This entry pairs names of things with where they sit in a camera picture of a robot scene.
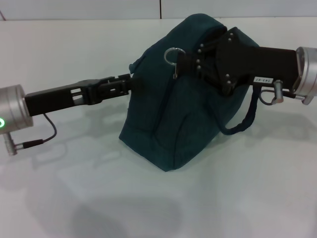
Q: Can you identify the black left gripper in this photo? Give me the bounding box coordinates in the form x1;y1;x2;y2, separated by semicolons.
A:
24;73;146;117

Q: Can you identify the dark teal insulated lunch bag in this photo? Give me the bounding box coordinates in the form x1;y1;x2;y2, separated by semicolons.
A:
118;13;261;173

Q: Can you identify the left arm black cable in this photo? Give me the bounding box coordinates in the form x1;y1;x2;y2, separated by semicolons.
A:
14;113;57;147

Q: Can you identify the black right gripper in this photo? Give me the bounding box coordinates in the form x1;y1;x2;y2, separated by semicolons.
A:
178;27;304;96

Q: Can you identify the zipper pull with clear ring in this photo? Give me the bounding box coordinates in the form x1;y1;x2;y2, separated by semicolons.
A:
163;47;187;80

